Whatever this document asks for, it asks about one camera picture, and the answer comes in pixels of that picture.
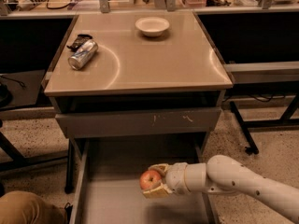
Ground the black table leg frame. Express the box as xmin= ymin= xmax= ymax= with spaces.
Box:
xmin=230 ymin=94 xmax=299 ymax=155

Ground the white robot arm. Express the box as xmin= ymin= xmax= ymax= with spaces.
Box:
xmin=139 ymin=155 xmax=299 ymax=224

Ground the grey drawer cabinet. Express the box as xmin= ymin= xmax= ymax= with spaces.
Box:
xmin=41 ymin=10 xmax=235 ymax=194

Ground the white bowl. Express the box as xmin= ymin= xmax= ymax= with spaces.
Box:
xmin=135 ymin=17 xmax=170 ymax=37

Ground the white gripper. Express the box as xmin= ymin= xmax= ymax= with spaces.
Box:
xmin=142 ymin=162 xmax=189 ymax=199

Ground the red apple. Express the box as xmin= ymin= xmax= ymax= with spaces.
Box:
xmin=139 ymin=170 xmax=162 ymax=190

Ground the silver soda can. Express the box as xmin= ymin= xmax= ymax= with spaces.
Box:
xmin=68 ymin=39 xmax=98 ymax=70

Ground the tan trouser knee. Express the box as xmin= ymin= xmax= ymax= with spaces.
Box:
xmin=0 ymin=190 xmax=68 ymax=224

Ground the open middle drawer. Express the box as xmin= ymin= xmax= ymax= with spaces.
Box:
xmin=70 ymin=134 xmax=220 ymax=224

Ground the black crumpled snack wrapper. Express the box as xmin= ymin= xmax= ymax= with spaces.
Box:
xmin=67 ymin=34 xmax=93 ymax=52

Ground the closed top drawer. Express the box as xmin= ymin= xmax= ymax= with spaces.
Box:
xmin=56 ymin=107 xmax=221 ymax=138

